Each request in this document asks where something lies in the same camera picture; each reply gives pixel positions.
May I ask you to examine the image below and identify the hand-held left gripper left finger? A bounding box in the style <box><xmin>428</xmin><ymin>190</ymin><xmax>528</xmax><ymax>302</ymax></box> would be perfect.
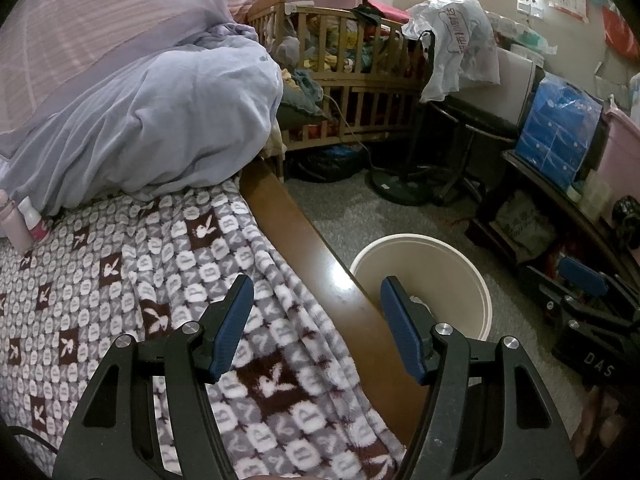
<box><xmin>52</xmin><ymin>274</ymin><xmax>256</xmax><ymax>480</ymax></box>

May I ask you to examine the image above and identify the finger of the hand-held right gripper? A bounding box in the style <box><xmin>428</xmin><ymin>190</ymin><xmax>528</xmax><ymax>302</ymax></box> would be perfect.
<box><xmin>520</xmin><ymin>265</ymin><xmax>576</xmax><ymax>322</ymax></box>
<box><xmin>557</xmin><ymin>256</ymin><xmax>640</xmax><ymax>311</ymax></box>

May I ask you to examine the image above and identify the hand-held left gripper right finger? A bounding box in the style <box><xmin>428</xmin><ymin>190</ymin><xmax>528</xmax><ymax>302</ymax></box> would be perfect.
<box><xmin>380</xmin><ymin>276</ymin><xmax>581</xmax><ymax>480</ymax></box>

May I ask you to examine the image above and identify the cream plastic bucket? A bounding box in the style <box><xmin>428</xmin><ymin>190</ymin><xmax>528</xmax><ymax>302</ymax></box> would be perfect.
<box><xmin>349</xmin><ymin>233</ymin><xmax>493</xmax><ymax>343</ymax></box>

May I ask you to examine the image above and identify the person's right hand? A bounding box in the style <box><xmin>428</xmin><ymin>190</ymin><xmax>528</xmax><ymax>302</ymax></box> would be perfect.
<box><xmin>570</xmin><ymin>385</ymin><xmax>631</xmax><ymax>461</ymax></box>

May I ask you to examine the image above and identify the translucent plastic bag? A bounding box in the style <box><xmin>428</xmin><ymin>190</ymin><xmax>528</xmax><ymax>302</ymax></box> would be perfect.
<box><xmin>492</xmin><ymin>190</ymin><xmax>558</xmax><ymax>263</ymax></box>

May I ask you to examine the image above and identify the clear plastic container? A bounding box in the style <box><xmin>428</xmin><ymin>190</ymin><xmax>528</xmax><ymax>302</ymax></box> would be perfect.
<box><xmin>575</xmin><ymin>170</ymin><xmax>613</xmax><ymax>221</ymax></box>

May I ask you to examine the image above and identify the dark wooden shelf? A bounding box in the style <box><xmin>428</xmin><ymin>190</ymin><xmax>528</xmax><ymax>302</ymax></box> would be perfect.
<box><xmin>465</xmin><ymin>150</ymin><xmax>640</xmax><ymax>321</ymax></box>

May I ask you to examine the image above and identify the printed fleece blanket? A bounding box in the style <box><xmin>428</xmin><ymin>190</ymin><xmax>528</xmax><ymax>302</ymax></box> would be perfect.
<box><xmin>0</xmin><ymin>180</ymin><xmax>406</xmax><ymax>480</ymax></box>

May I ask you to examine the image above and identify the pink plastic tub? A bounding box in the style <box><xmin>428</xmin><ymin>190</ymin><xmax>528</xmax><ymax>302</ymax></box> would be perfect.
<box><xmin>597</xmin><ymin>107</ymin><xmax>640</xmax><ymax>231</ymax></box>

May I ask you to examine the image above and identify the black fan base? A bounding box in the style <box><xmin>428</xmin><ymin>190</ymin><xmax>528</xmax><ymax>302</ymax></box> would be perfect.
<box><xmin>366</xmin><ymin>162</ymin><xmax>451</xmax><ymax>207</ymax></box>

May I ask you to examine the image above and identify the blue storage box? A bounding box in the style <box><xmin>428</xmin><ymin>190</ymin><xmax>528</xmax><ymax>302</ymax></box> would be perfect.
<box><xmin>514</xmin><ymin>71</ymin><xmax>608</xmax><ymax>191</ymax></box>

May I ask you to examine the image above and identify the black plastic bag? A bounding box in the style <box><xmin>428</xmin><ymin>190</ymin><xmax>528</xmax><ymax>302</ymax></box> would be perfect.
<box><xmin>290</xmin><ymin>145</ymin><xmax>366</xmax><ymax>183</ymax></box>

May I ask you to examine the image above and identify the black metal stand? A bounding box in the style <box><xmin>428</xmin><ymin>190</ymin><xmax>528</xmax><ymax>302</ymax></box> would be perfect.
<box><xmin>420</xmin><ymin>95</ymin><xmax>521</xmax><ymax>206</ymax></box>

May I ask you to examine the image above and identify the white appliance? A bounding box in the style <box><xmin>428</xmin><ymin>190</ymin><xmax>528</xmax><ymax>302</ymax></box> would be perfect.
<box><xmin>460</xmin><ymin>45</ymin><xmax>546</xmax><ymax>128</ymax></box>

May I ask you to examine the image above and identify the white pill bottle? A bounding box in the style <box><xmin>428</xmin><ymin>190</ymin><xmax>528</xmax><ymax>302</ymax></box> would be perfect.
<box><xmin>17</xmin><ymin>196</ymin><xmax>51</xmax><ymax>243</ymax></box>

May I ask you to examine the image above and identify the light blue duvet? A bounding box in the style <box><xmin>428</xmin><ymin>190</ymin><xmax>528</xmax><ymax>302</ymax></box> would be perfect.
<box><xmin>0</xmin><ymin>22</ymin><xmax>285</xmax><ymax>216</ymax></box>

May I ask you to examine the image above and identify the grey green pillow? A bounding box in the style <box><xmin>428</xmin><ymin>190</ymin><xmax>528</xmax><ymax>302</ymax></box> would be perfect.
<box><xmin>277</xmin><ymin>95</ymin><xmax>331</xmax><ymax>126</ymax></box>

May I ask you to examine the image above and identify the pink insulated bottle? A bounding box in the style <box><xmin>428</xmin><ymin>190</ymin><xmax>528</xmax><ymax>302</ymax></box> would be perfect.
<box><xmin>0</xmin><ymin>190</ymin><xmax>33</xmax><ymax>253</ymax></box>

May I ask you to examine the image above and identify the wooden baby crib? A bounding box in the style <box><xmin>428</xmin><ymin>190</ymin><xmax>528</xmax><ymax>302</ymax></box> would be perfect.
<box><xmin>247</xmin><ymin>0</ymin><xmax>426</xmax><ymax>181</ymax></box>

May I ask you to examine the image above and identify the blue grey knit cloth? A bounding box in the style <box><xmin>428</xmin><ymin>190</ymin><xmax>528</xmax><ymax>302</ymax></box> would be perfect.
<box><xmin>290</xmin><ymin>67</ymin><xmax>326</xmax><ymax>106</ymax></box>

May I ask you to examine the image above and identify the large white printed bag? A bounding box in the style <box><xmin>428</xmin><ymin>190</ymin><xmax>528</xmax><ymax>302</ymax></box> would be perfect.
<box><xmin>402</xmin><ymin>0</ymin><xmax>501</xmax><ymax>103</ymax></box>

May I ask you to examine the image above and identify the pile of colourful clothes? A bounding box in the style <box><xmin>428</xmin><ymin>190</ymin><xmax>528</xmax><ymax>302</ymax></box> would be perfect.
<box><xmin>280</xmin><ymin>5</ymin><xmax>416</xmax><ymax>76</ymax></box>

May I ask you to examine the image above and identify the pink mosquito net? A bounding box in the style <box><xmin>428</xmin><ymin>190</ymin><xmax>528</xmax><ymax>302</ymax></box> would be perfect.
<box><xmin>0</xmin><ymin>0</ymin><xmax>236</xmax><ymax>161</ymax></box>

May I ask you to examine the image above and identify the brown wooden bed frame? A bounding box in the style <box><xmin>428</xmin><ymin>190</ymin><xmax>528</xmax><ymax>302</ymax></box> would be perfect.
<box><xmin>239</xmin><ymin>157</ymin><xmax>431</xmax><ymax>461</ymax></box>

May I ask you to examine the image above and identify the black cable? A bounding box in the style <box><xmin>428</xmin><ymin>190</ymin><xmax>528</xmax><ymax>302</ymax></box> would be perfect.
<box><xmin>0</xmin><ymin>422</ymin><xmax>58</xmax><ymax>466</ymax></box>

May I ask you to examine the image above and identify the red wall decoration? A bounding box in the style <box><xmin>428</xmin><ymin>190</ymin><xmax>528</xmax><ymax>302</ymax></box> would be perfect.
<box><xmin>600</xmin><ymin>5</ymin><xmax>640</xmax><ymax>63</ymax></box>

